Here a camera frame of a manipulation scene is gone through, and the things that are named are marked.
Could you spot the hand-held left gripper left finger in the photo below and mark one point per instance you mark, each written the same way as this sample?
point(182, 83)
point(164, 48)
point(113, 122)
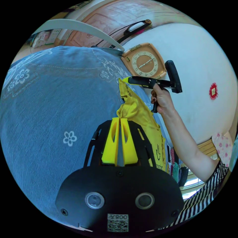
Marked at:
point(109, 148)

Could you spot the window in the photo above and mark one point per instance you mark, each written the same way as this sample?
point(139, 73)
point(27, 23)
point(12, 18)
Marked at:
point(191, 183)

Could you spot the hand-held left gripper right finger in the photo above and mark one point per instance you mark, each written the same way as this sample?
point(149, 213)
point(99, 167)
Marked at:
point(129, 150)

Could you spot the person's body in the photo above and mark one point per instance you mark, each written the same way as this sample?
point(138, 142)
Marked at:
point(204, 197)

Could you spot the square brown wall clock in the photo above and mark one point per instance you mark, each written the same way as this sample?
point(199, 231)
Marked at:
point(146, 64)

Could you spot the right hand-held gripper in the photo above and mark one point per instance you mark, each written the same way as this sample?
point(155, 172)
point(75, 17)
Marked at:
point(148, 82)

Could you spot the red wall ornament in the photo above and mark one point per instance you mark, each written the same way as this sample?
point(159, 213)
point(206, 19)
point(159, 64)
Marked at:
point(213, 91)

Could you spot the pink floral curtain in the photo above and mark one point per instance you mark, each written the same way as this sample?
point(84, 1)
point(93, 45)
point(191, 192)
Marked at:
point(223, 146)

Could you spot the brown wooden door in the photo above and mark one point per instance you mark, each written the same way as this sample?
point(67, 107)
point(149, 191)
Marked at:
point(120, 14)

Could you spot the bed with blue flowered quilt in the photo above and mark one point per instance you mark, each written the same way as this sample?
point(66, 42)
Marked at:
point(46, 111)

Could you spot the person's right forearm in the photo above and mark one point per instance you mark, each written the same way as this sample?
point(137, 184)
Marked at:
point(186, 141)

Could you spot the black and pink bow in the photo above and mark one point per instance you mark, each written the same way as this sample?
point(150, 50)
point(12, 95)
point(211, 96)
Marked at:
point(133, 27)

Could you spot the yellow short sleeve shirt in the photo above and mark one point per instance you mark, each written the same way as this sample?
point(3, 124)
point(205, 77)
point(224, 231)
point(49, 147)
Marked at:
point(137, 109)

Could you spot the person's right hand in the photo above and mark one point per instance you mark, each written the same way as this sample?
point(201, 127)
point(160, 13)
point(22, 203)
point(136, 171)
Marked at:
point(163, 100)

